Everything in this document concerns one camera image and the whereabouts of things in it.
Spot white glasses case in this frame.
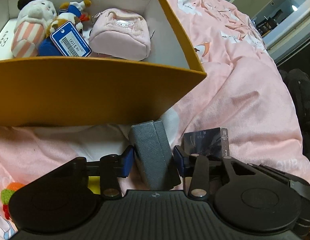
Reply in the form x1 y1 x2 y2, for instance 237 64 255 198
0 18 17 61

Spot duck plush toy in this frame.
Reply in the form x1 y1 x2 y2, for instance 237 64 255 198
38 0 92 56

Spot blue price tag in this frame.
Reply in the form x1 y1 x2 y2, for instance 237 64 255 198
50 21 92 57

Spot orange cardboard box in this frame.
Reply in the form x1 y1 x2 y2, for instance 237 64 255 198
0 0 206 126

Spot black small box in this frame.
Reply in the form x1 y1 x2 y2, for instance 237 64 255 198
183 127 230 159

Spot pink plush pouch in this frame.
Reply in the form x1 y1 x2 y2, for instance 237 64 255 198
89 8 151 61

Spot white popcorn plush toy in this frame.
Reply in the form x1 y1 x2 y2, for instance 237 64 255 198
11 0 57 58

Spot pink bedsheet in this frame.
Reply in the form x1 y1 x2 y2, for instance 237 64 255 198
0 0 310 239

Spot yellow card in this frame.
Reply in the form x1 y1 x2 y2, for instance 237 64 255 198
88 176 101 194

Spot grey fabric case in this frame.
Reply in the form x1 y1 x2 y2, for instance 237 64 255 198
128 120 181 191

